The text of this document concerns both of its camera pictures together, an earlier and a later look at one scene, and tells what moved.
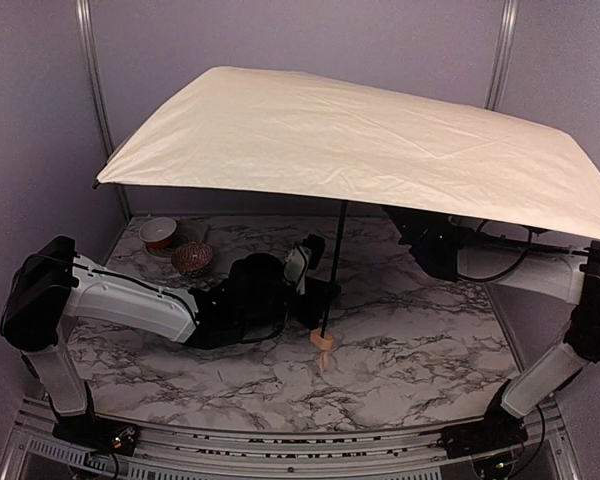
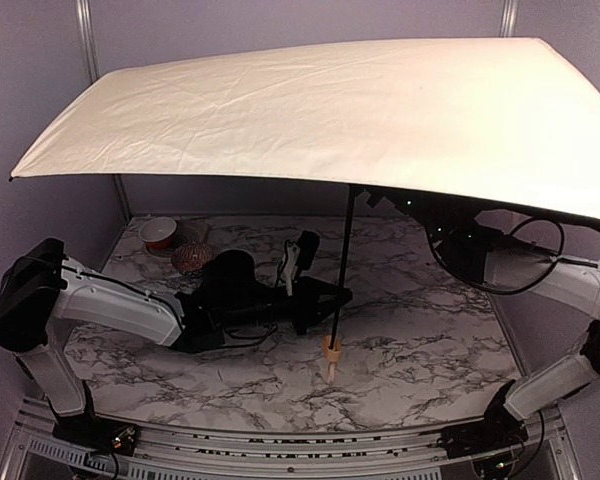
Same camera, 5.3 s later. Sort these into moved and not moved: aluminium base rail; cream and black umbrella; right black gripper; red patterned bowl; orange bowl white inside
Moved: cream and black umbrella; right black gripper
Not moved: orange bowl white inside; red patterned bowl; aluminium base rail
